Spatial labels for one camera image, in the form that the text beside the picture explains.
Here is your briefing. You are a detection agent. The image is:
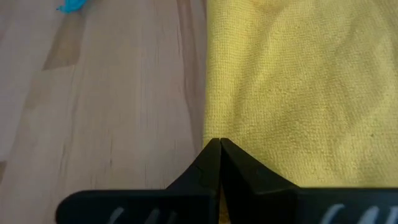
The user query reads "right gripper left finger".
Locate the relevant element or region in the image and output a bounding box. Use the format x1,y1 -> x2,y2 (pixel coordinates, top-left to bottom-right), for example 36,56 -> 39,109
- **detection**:
55,138 -> 221,224

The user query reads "teal microfiber towel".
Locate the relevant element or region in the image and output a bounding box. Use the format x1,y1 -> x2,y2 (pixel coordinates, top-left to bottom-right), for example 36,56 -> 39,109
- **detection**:
55,0 -> 88,14

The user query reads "yellow microfiber towel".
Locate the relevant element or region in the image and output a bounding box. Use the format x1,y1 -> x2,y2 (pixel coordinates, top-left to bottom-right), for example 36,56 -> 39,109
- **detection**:
203,0 -> 398,189

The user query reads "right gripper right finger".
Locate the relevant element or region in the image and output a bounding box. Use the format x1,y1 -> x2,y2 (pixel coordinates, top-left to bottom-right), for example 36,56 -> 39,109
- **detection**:
220,138 -> 398,224

